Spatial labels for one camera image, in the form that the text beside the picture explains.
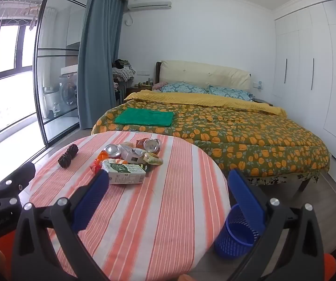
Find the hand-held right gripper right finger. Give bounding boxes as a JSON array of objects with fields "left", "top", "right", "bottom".
[{"left": 228, "top": 169, "right": 325, "bottom": 281}]

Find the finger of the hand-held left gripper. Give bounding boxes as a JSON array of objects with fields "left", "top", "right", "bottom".
[{"left": 0, "top": 162, "right": 37, "bottom": 210}]

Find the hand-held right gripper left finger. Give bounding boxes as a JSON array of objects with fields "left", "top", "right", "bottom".
[{"left": 11, "top": 169, "right": 110, "bottom": 281}]

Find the blue plastic wastebasket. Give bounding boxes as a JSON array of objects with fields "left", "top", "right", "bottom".
[{"left": 214, "top": 203, "right": 260, "bottom": 259}]

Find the white green milk carton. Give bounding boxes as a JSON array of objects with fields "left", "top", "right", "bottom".
[{"left": 101, "top": 159, "right": 147, "bottom": 185}]

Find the red orange snack packet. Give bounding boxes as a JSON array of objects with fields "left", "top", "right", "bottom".
[{"left": 90, "top": 151, "right": 110, "bottom": 173}]

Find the crushed silver can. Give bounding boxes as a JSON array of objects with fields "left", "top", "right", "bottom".
[{"left": 105, "top": 144, "right": 123, "bottom": 159}]

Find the white wrapper packet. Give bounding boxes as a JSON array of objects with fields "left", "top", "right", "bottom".
[{"left": 118, "top": 143, "right": 146, "bottom": 164}]

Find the yellow green snack packet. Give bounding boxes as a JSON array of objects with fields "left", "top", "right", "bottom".
[{"left": 143, "top": 152, "right": 163, "bottom": 166}]

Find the red drink can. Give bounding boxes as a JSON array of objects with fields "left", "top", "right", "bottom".
[{"left": 143, "top": 138, "right": 160, "bottom": 153}]

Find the leaf print bed sheet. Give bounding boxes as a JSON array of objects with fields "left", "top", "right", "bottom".
[{"left": 244, "top": 170, "right": 320, "bottom": 186}]

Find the pink striped tablecloth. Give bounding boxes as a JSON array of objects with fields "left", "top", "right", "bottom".
[{"left": 25, "top": 131, "right": 231, "bottom": 281}]

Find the black framed glass door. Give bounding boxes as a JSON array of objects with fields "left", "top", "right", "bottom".
[{"left": 33, "top": 0, "right": 94, "bottom": 148}]

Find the grey washing machine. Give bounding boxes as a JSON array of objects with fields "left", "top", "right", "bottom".
[{"left": 59, "top": 74, "right": 78, "bottom": 118}]

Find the folded green cloth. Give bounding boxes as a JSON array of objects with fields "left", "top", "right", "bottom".
[{"left": 114, "top": 107, "right": 175, "bottom": 127}]

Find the blue floral pillow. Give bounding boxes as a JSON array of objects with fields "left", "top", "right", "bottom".
[
  {"left": 160, "top": 82, "right": 209, "bottom": 95},
  {"left": 207, "top": 85, "right": 253, "bottom": 102}
]

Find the wooden nightstand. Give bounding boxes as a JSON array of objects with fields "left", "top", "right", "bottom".
[{"left": 126, "top": 85, "right": 154, "bottom": 96}]

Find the yellow blanket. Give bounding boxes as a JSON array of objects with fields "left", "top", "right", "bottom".
[{"left": 124, "top": 89, "right": 288, "bottom": 117}]

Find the cream headboard cushion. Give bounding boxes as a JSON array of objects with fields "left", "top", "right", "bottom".
[{"left": 160, "top": 60, "right": 252, "bottom": 90}]

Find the pile of clothes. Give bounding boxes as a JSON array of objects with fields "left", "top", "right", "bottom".
[{"left": 111, "top": 59, "right": 136, "bottom": 82}]

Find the grey blue curtain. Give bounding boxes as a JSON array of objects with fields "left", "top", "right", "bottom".
[{"left": 77, "top": 0, "right": 127, "bottom": 131}]

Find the white wardrobe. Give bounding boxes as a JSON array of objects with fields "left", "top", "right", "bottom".
[{"left": 274, "top": 0, "right": 336, "bottom": 202}]

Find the ceiling drying rack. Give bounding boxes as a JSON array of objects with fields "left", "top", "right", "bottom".
[{"left": 0, "top": 4, "right": 44, "bottom": 28}]

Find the white air conditioner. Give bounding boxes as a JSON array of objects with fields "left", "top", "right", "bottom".
[{"left": 127, "top": 0, "right": 173, "bottom": 10}]

